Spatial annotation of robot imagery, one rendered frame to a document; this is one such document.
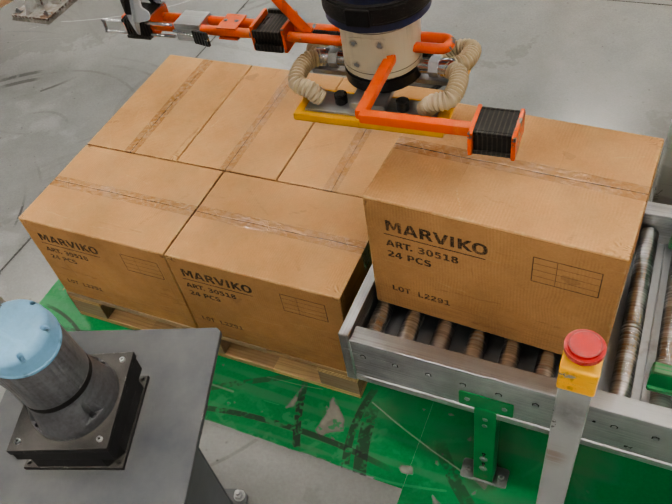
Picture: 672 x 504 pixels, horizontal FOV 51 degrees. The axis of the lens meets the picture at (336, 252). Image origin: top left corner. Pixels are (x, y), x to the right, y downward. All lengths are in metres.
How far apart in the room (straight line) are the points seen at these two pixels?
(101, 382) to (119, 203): 1.05
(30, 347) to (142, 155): 1.38
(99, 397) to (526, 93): 2.58
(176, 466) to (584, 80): 2.72
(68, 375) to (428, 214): 0.83
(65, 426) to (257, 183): 1.13
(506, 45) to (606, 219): 2.36
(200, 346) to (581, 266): 0.88
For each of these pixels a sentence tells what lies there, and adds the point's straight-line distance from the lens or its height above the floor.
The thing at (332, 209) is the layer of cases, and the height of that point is 0.54.
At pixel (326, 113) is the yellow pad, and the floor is 1.16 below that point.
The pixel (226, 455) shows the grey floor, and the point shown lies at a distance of 2.42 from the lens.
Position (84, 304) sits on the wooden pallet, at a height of 0.08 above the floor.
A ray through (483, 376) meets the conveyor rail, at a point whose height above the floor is 0.59.
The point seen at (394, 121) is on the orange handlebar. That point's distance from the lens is 1.32.
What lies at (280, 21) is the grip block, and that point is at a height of 1.29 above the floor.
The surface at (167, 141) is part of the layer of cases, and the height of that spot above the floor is 0.54.
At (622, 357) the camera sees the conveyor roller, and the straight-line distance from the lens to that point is 1.89.
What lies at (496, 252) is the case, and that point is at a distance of 1.63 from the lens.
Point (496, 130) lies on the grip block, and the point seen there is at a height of 1.30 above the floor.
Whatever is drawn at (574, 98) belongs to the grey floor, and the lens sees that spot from 3.53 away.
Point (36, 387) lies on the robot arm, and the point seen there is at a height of 1.02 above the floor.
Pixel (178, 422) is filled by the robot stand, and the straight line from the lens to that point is 1.62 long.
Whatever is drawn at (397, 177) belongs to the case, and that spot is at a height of 0.95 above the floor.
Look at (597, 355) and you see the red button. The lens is 1.28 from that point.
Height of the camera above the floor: 2.09
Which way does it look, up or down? 48 degrees down
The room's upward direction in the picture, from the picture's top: 11 degrees counter-clockwise
